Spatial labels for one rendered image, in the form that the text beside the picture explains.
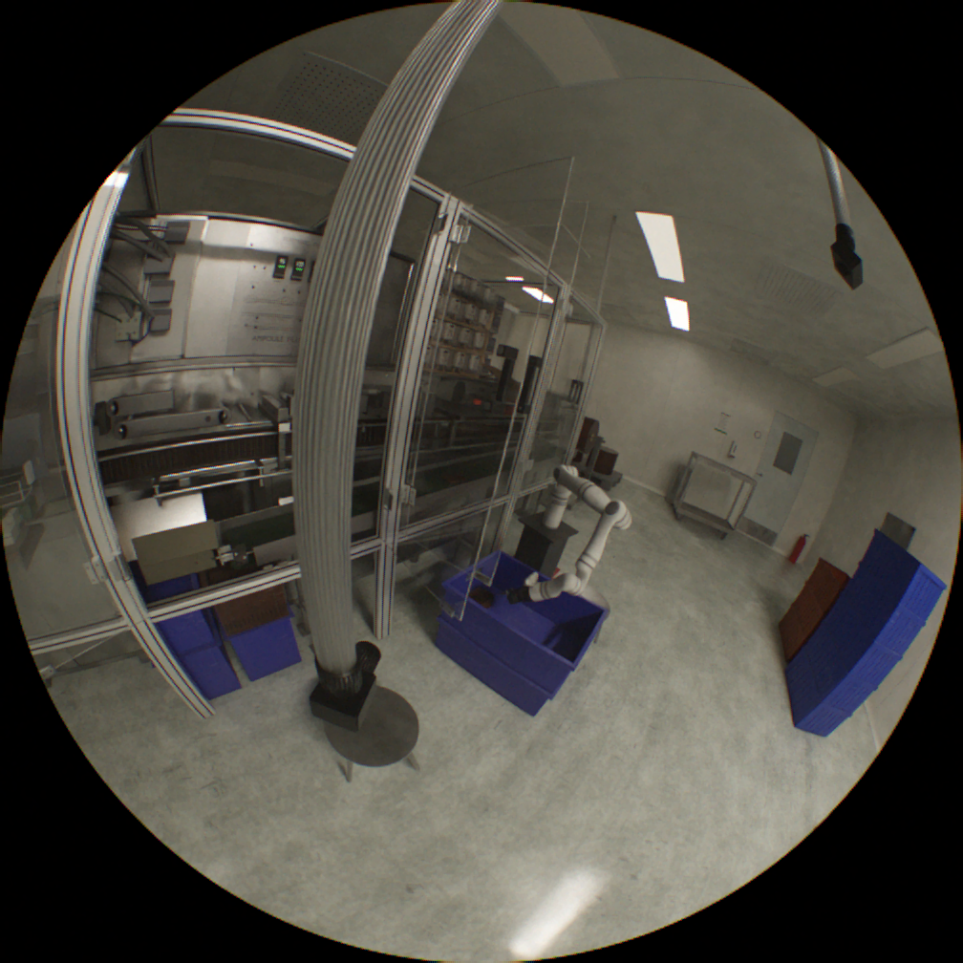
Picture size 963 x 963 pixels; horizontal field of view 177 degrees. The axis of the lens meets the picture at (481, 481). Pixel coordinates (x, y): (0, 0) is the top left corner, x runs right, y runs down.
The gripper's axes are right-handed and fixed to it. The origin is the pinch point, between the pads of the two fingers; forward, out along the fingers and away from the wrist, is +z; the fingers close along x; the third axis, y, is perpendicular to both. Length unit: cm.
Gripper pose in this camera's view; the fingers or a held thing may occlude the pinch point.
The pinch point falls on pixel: (499, 593)
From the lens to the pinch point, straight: 136.8
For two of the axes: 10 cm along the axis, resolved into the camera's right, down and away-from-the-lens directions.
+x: 5.9, -1.7, 7.9
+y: 4.0, 9.1, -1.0
